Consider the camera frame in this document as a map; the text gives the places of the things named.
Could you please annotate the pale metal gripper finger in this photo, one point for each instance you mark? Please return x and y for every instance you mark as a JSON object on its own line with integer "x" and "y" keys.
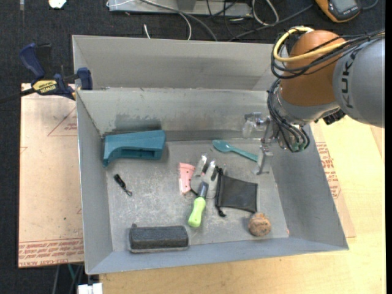
{"x": 264, "y": 162}
{"x": 251, "y": 124}

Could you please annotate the teal plastic spoon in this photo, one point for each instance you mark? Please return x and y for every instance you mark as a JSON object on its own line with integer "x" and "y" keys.
{"x": 222, "y": 146}

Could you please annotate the brown cork ball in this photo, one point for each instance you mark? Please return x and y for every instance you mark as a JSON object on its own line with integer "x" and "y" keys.
{"x": 259, "y": 224}

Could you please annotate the pink flat plastic piece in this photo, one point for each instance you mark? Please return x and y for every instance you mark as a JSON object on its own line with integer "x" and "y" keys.
{"x": 185, "y": 176}

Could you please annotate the grey metal bin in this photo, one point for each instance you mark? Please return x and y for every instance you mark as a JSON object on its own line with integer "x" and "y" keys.
{"x": 153, "y": 194}

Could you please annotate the black sponge block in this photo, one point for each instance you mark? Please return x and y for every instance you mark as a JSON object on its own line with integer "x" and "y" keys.
{"x": 158, "y": 237}

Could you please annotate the small black clip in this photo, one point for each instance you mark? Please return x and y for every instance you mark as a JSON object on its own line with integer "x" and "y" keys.
{"x": 120, "y": 181}

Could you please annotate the brown cardboard board, red print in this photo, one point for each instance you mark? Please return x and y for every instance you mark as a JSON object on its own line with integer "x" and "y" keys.
{"x": 49, "y": 170}

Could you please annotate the black cylinder on white bracket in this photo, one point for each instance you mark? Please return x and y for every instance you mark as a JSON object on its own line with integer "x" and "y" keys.
{"x": 333, "y": 117}

